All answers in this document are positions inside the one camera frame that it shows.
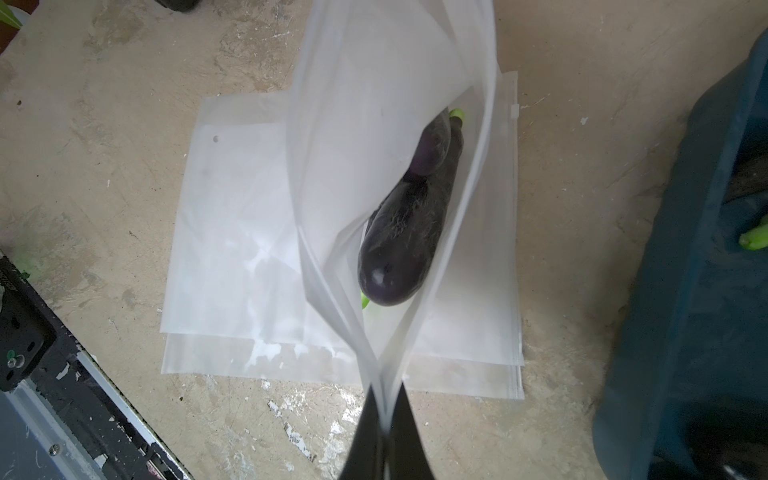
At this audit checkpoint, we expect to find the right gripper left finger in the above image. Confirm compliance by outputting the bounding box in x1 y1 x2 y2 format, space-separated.
338 389 385 480

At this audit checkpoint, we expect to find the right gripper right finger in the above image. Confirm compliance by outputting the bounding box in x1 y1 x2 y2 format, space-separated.
387 384 435 480

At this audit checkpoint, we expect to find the purple eggplant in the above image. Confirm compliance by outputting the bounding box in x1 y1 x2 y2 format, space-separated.
358 108 465 306

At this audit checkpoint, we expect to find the clear zip-top bag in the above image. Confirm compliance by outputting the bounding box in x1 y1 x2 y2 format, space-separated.
287 1 499 429

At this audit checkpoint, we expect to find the stack of clear bags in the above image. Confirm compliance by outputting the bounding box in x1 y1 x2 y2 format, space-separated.
161 72 524 400

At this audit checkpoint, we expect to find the teal plastic bin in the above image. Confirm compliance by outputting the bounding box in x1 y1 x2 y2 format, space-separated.
592 37 767 479

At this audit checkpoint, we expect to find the pile of eggplants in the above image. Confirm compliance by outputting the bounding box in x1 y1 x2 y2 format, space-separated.
738 215 768 251

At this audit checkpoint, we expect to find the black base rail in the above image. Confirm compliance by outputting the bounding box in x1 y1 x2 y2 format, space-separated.
1 256 191 479

